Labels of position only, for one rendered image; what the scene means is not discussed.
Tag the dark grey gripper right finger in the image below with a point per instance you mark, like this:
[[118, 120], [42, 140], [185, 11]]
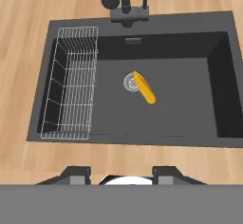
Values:
[[166, 174]]

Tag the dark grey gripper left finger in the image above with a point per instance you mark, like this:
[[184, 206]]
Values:
[[76, 174]]

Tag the white bowl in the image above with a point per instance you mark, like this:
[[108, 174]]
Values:
[[128, 181]]

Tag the dark grey sink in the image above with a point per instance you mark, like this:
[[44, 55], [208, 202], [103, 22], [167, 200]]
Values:
[[177, 117]]

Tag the yellow corn cob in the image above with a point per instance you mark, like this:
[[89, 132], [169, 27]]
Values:
[[145, 88]]

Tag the silver sink drain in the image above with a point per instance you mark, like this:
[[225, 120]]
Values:
[[129, 83]]

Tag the dark grey tap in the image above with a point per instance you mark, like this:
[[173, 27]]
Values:
[[125, 3]]

